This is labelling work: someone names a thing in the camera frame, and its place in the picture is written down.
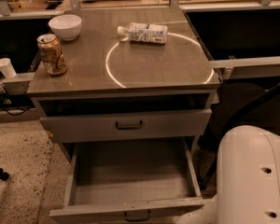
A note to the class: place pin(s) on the grey drawer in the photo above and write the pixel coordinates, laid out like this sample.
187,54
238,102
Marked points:
125,126
132,181

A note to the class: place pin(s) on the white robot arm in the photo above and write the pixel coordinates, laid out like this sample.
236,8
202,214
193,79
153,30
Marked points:
248,180

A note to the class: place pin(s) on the clear plastic water bottle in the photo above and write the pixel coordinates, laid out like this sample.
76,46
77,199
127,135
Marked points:
144,32

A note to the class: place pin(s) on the gold beverage can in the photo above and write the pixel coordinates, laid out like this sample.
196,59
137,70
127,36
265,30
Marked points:
51,54

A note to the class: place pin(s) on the white ceramic bowl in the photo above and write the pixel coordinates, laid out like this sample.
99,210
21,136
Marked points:
67,26

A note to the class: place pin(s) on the black office chair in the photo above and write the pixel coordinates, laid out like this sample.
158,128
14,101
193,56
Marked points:
211,139

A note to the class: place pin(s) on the white paper cup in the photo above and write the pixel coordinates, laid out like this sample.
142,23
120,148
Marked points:
6,68

